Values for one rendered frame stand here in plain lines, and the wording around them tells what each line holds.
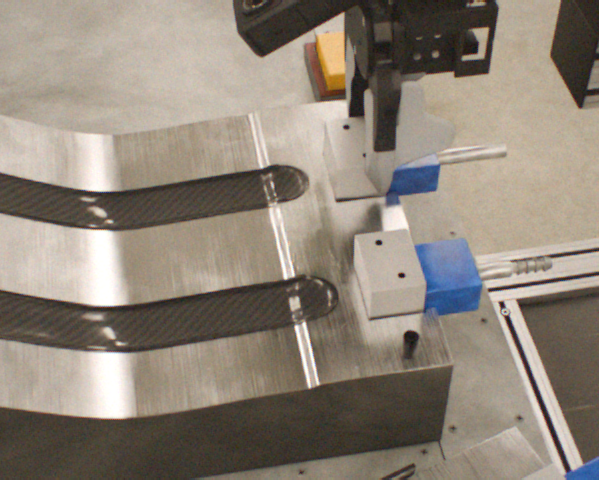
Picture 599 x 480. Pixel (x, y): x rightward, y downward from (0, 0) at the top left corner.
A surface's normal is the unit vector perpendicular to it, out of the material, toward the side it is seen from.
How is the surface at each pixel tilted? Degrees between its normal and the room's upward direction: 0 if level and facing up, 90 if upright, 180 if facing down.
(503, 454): 0
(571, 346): 0
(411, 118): 79
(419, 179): 92
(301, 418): 90
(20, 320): 28
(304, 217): 0
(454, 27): 90
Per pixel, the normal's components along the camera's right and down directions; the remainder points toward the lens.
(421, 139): 0.17, 0.59
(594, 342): -0.01, -0.67
